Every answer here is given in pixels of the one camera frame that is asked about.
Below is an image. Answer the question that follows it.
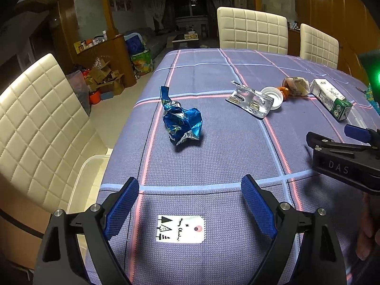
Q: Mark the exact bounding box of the green white milk carton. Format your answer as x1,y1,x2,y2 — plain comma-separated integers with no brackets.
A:
310,79,352,122

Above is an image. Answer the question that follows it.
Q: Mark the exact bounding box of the beige paper wrapper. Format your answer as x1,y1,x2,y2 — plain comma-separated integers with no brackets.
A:
282,76,310,96

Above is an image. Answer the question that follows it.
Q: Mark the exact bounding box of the blue foil wrapper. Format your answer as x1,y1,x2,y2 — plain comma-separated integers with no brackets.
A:
160,86,203,146

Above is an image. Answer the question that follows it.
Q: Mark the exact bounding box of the person's right hand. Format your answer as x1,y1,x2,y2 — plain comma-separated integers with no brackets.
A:
356,193,379,261

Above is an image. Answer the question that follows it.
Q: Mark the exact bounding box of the teal beaded pouch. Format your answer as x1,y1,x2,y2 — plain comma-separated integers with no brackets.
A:
365,84,380,115

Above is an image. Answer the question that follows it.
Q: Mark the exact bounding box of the clear plastic bin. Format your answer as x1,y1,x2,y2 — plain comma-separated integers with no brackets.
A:
66,154,112,262

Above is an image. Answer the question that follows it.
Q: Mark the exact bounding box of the orange peel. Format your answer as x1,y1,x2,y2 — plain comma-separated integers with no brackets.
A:
277,86,290,100

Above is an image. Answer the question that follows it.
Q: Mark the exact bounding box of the white plastic lid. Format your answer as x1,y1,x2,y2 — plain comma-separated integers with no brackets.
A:
261,87,284,111

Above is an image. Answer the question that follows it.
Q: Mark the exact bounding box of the silver pill blister pack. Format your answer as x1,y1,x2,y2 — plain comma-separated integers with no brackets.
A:
226,81,274,120

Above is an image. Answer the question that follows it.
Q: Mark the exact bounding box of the cream chair far right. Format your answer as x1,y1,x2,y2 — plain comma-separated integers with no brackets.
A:
299,23,339,69

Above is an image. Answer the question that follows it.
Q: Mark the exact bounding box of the cream chair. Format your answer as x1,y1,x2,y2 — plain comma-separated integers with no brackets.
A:
0,53,112,271
299,23,339,69

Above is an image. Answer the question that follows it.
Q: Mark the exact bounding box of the white paper tag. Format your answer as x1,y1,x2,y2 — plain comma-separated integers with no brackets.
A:
156,215,206,244

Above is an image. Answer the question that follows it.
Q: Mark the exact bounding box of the cream chair left side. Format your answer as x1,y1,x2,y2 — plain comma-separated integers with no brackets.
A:
0,53,112,271

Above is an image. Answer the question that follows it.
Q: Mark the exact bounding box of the orange bucket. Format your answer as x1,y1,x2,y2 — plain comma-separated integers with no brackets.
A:
89,91,101,105

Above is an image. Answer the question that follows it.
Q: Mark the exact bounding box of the cream chair far end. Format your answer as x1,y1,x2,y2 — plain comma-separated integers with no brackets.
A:
217,6,289,55

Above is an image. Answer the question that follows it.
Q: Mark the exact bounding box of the grey plastic bag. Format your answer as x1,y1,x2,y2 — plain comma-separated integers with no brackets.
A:
66,70,91,116

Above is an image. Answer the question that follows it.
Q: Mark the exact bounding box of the pile of cardboard boxes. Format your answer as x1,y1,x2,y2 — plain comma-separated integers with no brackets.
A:
84,58,124,95

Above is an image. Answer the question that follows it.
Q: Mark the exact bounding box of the dark coffee table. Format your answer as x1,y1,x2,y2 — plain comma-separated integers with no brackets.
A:
172,33,200,50

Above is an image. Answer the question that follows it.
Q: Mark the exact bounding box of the colourful printed bag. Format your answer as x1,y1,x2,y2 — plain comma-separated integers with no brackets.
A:
131,49,154,76

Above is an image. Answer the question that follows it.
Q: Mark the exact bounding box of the wooden partition counter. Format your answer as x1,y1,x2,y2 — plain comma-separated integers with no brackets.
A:
57,0,137,88

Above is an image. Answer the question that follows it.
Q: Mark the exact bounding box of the blue bag on sofa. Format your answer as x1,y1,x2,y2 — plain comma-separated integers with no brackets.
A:
124,32,145,55

